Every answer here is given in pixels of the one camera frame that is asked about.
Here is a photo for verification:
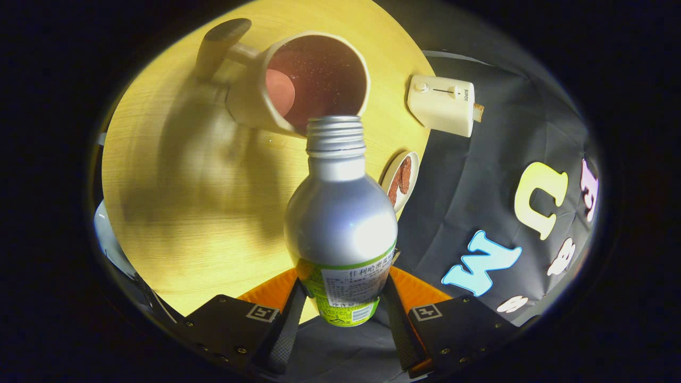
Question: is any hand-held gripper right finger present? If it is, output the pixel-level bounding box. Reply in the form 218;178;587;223
384;266;519;379

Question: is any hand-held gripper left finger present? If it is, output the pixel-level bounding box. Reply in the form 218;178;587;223
181;268;309;376

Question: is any silver juice bottle green label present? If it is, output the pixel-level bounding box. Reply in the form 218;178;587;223
284;115;398;328

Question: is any beige cup with handle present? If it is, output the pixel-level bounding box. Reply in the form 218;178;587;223
195;18;371;139

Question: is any black backdrop cloth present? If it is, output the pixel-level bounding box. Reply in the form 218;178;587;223
287;0;604;383

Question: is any white round plate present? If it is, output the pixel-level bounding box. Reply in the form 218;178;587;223
380;151;420;214

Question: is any wooden table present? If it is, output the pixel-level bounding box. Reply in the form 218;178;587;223
101;0;437;324

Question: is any cream toaster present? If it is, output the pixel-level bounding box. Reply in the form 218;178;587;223
407;74;476;138

